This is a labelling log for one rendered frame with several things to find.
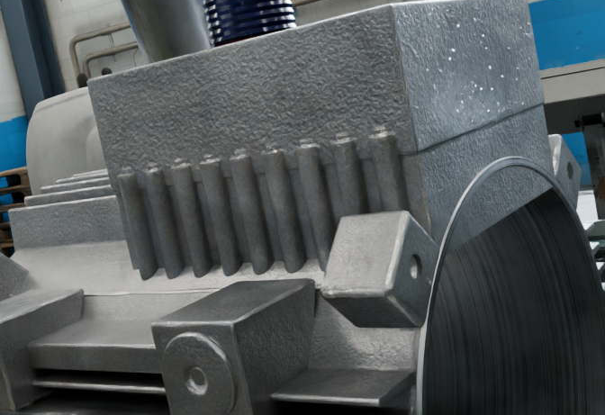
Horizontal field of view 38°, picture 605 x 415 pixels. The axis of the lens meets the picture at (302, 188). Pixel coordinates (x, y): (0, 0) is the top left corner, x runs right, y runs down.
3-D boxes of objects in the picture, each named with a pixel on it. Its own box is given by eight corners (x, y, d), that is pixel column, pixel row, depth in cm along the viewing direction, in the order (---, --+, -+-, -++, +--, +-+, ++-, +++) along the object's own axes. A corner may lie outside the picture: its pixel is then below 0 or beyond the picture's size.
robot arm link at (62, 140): (60, 237, 141) (25, 102, 137) (172, 212, 141) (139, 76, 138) (33, 258, 124) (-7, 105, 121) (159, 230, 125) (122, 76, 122)
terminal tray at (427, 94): (564, 188, 32) (529, -10, 31) (435, 273, 23) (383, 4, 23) (298, 214, 39) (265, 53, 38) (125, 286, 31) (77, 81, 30)
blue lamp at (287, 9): (312, 27, 61) (299, -38, 61) (270, 31, 56) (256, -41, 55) (240, 44, 64) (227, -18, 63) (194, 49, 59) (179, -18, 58)
